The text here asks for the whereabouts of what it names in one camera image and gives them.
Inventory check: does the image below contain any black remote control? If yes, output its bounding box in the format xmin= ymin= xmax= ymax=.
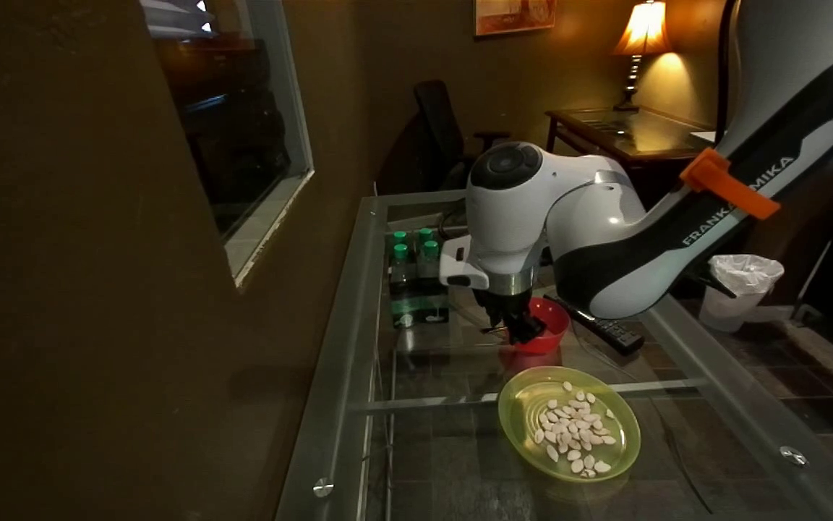
xmin=574 ymin=310 xmax=645 ymax=357

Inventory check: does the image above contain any pack of green-capped bottles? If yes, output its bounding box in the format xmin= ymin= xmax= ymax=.
xmin=388 ymin=228 xmax=447 ymax=328

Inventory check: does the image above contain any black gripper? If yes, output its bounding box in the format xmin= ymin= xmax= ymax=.
xmin=483 ymin=292 xmax=547 ymax=345

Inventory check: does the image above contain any framed wall picture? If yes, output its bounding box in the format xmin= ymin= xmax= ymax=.
xmin=473 ymin=0 xmax=559 ymax=38

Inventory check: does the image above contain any window with white frame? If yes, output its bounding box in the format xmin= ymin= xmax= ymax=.
xmin=139 ymin=0 xmax=314 ymax=290

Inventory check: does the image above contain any green plastic plate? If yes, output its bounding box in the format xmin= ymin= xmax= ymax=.
xmin=496 ymin=364 xmax=642 ymax=483

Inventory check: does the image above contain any pile of white seeds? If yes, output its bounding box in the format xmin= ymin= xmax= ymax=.
xmin=531 ymin=381 xmax=618 ymax=477

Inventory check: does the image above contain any dark wooden side desk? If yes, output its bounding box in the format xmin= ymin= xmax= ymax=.
xmin=547 ymin=109 xmax=709 ymax=202

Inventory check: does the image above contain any red plastic bowl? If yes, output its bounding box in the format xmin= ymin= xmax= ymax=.
xmin=501 ymin=297 xmax=569 ymax=371

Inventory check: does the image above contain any white lined trash bin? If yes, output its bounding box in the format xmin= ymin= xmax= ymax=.
xmin=699 ymin=255 xmax=784 ymax=332

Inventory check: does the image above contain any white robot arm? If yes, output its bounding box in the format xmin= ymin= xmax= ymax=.
xmin=440 ymin=64 xmax=833 ymax=338

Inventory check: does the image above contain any table lamp with shade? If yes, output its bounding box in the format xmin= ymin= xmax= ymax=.
xmin=616 ymin=0 xmax=668 ymax=112

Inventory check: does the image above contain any black office chair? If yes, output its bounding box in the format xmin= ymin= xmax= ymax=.
xmin=413 ymin=79 xmax=473 ymax=189

